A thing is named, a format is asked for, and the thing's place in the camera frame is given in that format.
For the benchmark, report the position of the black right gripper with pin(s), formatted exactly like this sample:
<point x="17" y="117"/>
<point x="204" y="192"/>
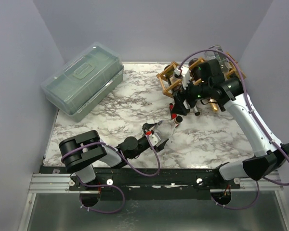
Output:
<point x="183" y="96"/>

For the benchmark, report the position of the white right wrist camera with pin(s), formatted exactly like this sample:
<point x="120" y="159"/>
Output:
<point x="184" y="72"/>

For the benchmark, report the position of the aluminium rail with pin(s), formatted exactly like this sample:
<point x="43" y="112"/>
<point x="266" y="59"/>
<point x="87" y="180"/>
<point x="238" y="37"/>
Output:
<point x="62" y="183"/>

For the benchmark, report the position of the dark red wine bottle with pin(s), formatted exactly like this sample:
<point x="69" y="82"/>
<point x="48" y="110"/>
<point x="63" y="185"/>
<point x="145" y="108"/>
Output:
<point x="213" y="106"/>

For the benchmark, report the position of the clear flask bottle black cap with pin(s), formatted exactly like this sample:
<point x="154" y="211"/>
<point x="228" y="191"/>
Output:
<point x="166" y="128"/>

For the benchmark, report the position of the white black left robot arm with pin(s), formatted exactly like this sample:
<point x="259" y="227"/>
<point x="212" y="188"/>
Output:
<point x="81" y="151"/>

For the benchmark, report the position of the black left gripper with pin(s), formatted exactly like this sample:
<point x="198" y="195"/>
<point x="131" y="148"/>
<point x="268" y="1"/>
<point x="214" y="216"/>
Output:
<point x="160" y="146"/>

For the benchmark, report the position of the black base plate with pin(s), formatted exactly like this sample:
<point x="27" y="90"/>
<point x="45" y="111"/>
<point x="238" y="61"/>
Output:
<point x="111" y="184"/>

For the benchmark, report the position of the clear glass bottle blue cap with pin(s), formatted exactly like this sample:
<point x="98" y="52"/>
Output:
<point x="222" y="59"/>

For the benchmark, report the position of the wooden wine rack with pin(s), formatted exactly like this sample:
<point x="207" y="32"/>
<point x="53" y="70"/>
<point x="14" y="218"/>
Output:
<point x="166" y="89"/>

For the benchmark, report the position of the green bottle Italia label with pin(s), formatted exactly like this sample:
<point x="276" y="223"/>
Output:
<point x="170" y="78"/>

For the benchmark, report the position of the green plastic toolbox clear lid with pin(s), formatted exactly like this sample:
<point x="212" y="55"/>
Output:
<point x="84" y="81"/>

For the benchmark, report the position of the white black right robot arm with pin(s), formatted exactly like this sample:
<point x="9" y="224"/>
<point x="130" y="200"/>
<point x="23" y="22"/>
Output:
<point x="206" y="81"/>

